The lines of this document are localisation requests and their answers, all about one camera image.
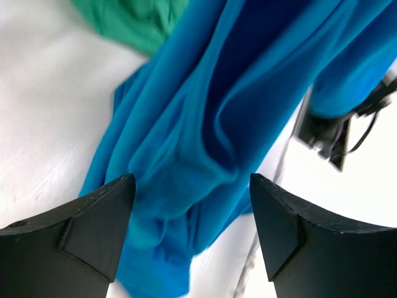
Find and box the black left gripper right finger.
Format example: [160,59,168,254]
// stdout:
[249,174,396,298]

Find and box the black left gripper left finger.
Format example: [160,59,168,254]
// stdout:
[1,174,136,298]

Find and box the blue t shirt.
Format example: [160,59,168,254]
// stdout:
[81,1,396,297]

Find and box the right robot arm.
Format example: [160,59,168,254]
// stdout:
[292,69,396,171]

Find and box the green t shirt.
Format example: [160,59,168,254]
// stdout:
[71,0,189,56]

